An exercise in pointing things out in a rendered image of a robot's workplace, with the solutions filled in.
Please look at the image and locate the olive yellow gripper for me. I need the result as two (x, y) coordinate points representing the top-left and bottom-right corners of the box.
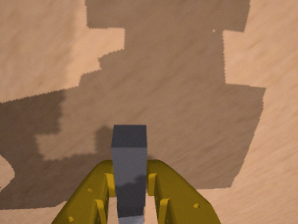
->
(51, 159), (221, 224)

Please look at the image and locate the grey rectangular block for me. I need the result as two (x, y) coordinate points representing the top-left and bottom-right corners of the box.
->
(111, 125), (147, 207)
(117, 206), (144, 224)

